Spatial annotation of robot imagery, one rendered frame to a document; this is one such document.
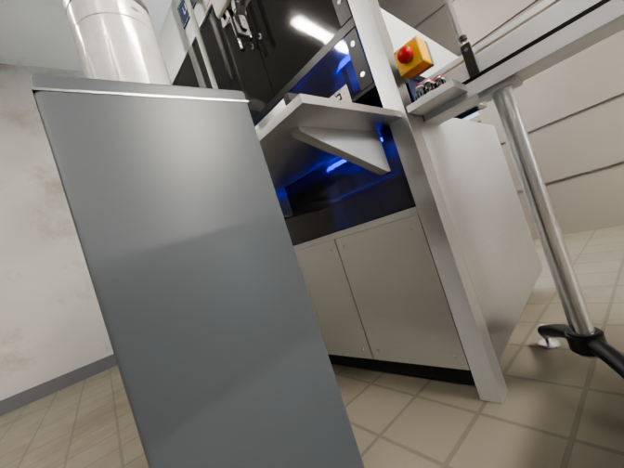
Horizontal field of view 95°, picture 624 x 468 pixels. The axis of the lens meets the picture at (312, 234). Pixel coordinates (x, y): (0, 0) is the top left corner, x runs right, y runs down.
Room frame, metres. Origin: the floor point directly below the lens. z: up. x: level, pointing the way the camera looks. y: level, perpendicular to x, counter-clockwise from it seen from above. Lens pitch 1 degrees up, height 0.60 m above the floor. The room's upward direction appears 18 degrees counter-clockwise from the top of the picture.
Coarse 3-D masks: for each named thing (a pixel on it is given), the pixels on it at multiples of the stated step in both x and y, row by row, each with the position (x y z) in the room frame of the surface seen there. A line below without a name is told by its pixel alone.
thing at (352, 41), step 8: (336, 0) 0.88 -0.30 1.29; (344, 0) 0.86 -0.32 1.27; (336, 8) 0.89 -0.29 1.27; (344, 8) 0.87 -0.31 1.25; (344, 16) 0.88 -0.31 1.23; (352, 16) 0.86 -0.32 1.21; (352, 32) 0.87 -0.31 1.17; (344, 40) 0.89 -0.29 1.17; (352, 40) 0.87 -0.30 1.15; (352, 48) 0.88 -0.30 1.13; (360, 48) 0.86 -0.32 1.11; (352, 56) 0.89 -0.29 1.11; (360, 56) 0.87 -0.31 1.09; (360, 64) 0.87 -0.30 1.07; (360, 72) 0.88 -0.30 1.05; (368, 72) 0.86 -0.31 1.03; (360, 80) 0.88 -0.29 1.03; (368, 80) 0.87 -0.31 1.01; (360, 88) 0.89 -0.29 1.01
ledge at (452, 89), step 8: (440, 88) 0.74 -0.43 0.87; (448, 88) 0.72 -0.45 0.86; (456, 88) 0.74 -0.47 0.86; (464, 88) 0.77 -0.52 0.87; (424, 96) 0.77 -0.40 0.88; (432, 96) 0.75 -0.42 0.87; (440, 96) 0.75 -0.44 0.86; (448, 96) 0.77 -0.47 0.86; (456, 96) 0.79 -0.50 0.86; (416, 104) 0.79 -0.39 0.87; (424, 104) 0.78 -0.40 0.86; (432, 104) 0.80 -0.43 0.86; (440, 104) 0.82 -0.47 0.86; (408, 112) 0.81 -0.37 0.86; (416, 112) 0.83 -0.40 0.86; (424, 112) 0.85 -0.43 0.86
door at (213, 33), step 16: (208, 16) 1.37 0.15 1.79; (208, 32) 1.40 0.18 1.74; (224, 32) 1.31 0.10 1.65; (208, 48) 1.43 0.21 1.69; (224, 48) 1.34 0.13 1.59; (256, 48) 1.19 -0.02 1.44; (224, 64) 1.37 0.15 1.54; (240, 64) 1.28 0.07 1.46; (256, 64) 1.21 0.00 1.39; (208, 80) 1.49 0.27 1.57; (224, 80) 1.40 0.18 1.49; (240, 80) 1.31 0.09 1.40; (256, 80) 1.23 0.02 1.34; (256, 96) 1.25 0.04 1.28; (272, 96) 1.19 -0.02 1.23; (256, 112) 1.28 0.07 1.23
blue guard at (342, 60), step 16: (336, 48) 0.92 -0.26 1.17; (320, 64) 0.97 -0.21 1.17; (336, 64) 0.93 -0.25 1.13; (352, 64) 0.89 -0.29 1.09; (368, 64) 0.86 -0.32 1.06; (304, 80) 1.04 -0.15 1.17; (320, 80) 0.99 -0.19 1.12; (336, 80) 0.95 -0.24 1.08; (352, 80) 0.91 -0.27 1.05; (320, 96) 1.00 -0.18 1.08; (352, 96) 0.92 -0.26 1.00
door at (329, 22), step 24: (264, 0) 1.10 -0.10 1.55; (288, 0) 1.02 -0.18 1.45; (312, 0) 0.95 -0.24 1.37; (264, 24) 1.13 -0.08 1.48; (288, 24) 1.04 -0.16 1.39; (312, 24) 0.97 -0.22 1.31; (336, 24) 0.91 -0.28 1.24; (264, 48) 1.16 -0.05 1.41; (288, 48) 1.07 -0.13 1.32; (312, 48) 0.99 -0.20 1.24; (288, 72) 1.10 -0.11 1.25
